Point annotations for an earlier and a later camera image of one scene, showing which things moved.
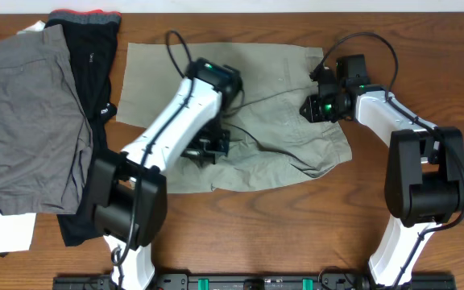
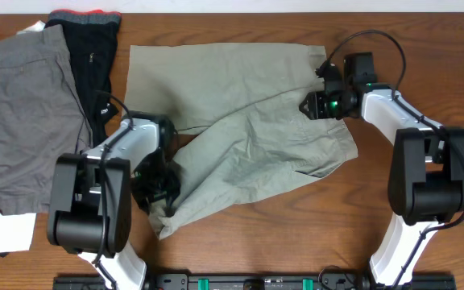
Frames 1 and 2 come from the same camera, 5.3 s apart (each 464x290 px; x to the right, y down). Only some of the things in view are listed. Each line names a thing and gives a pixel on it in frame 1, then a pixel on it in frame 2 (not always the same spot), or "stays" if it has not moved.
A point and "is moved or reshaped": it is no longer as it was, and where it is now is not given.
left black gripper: x=204 y=158 → x=171 y=191
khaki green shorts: x=285 y=125 is moved or reshaped
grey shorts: x=35 y=147 stays
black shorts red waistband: x=89 y=38 stays
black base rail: x=101 y=282 stays
